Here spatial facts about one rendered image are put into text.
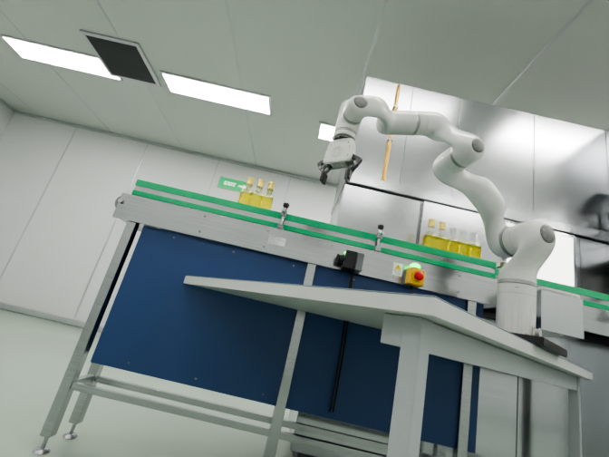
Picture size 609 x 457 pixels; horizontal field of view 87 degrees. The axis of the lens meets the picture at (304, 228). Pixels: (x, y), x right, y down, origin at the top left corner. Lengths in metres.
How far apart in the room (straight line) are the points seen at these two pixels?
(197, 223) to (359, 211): 0.90
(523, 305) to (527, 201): 1.11
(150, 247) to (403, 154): 1.51
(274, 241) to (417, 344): 0.94
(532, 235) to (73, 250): 5.39
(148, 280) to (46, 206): 4.64
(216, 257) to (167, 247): 0.23
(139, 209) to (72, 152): 4.71
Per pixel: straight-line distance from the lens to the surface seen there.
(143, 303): 1.56
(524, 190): 2.38
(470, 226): 2.06
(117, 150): 6.01
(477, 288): 1.67
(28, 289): 5.88
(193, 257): 1.52
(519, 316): 1.34
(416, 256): 1.59
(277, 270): 1.46
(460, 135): 1.33
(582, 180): 2.66
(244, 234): 1.48
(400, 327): 0.69
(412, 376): 0.67
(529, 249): 1.37
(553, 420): 2.23
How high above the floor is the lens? 0.65
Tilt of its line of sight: 17 degrees up
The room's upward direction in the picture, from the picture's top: 13 degrees clockwise
